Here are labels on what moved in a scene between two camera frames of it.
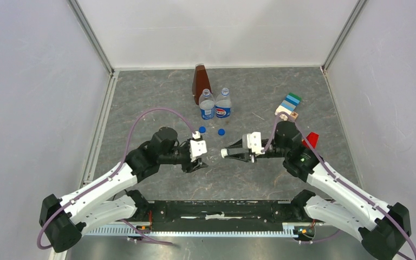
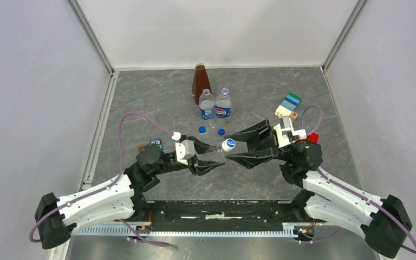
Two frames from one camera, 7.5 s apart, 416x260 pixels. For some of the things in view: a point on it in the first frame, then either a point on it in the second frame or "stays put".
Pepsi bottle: x=223 y=104 stays put
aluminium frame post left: x=90 y=34 stays put
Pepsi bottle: x=207 y=105 stays put
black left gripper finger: x=202 y=164 -> x=201 y=167
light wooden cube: x=294 y=115 stays put
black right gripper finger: x=237 y=145 -> x=261 y=130
